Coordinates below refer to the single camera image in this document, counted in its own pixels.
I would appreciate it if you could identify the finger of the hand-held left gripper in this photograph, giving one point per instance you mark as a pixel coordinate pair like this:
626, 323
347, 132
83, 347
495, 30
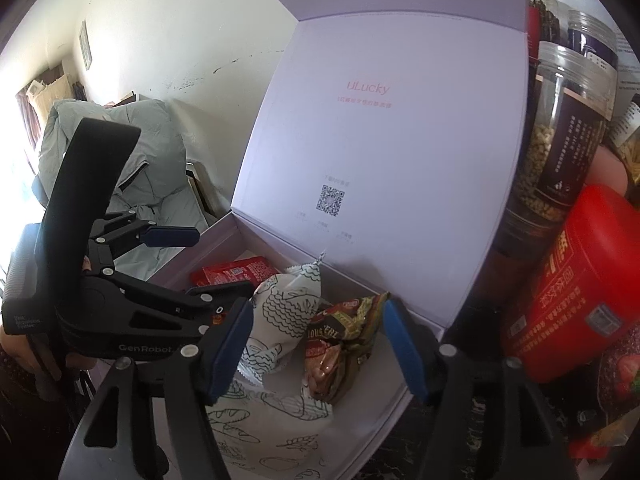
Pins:
172, 236
220, 291

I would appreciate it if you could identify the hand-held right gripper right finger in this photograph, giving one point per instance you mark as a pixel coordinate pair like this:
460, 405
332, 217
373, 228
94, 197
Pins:
407, 355

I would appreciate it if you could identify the white line-drawing printed bag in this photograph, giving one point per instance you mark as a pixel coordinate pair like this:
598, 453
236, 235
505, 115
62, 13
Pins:
285, 310

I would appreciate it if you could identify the clear jar with purple label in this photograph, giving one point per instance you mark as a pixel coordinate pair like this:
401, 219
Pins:
595, 45

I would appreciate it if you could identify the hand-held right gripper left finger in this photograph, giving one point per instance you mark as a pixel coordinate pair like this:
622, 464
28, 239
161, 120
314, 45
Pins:
230, 350

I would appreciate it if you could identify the clear jar with dark berries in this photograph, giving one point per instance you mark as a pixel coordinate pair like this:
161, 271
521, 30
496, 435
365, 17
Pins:
542, 15

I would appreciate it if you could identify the small framed wall picture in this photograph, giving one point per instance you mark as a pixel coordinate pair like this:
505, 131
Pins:
85, 45

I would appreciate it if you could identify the white cardboard gift box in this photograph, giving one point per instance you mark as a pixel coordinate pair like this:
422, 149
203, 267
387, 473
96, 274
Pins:
375, 160

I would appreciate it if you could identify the black and gold cereal bag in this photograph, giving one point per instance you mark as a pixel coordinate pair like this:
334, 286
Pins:
620, 380

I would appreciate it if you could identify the green brown snack packet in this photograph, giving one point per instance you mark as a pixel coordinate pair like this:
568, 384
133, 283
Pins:
340, 340

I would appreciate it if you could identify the tall clear jar dark label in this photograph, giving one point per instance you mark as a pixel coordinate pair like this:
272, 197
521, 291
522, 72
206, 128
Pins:
560, 150

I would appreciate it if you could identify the person's left hand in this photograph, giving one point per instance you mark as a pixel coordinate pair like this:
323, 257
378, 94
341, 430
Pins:
15, 352

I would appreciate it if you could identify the small jar with golden contents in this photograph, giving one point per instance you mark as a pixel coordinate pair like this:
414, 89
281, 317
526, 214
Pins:
630, 135

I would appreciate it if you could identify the grey green down jacket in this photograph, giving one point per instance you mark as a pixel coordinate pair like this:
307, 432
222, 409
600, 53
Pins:
150, 140

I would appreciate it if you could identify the printed paper sheet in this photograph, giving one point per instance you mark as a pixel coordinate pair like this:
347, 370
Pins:
629, 80

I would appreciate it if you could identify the red canister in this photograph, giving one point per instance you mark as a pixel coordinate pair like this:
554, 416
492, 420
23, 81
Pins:
575, 285

